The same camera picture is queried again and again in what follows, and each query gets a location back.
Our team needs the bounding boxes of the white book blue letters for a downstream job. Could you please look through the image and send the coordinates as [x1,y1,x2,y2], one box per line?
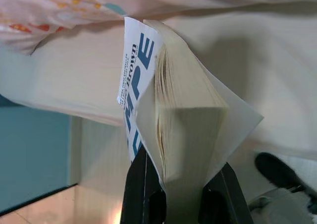
[116,16,264,192]

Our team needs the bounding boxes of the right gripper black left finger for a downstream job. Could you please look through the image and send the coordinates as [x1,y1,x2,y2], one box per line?
[120,147,167,224]

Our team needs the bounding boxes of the cream sheeted mattress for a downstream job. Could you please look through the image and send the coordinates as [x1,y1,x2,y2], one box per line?
[0,0,317,165]

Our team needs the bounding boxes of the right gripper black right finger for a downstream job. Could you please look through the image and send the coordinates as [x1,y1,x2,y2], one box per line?
[198,161,255,224]

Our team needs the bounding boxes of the pink patterned pillow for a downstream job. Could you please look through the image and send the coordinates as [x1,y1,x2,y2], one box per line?
[0,0,317,56]

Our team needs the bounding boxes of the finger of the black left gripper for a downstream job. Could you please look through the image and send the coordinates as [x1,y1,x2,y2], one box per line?
[255,152,312,195]

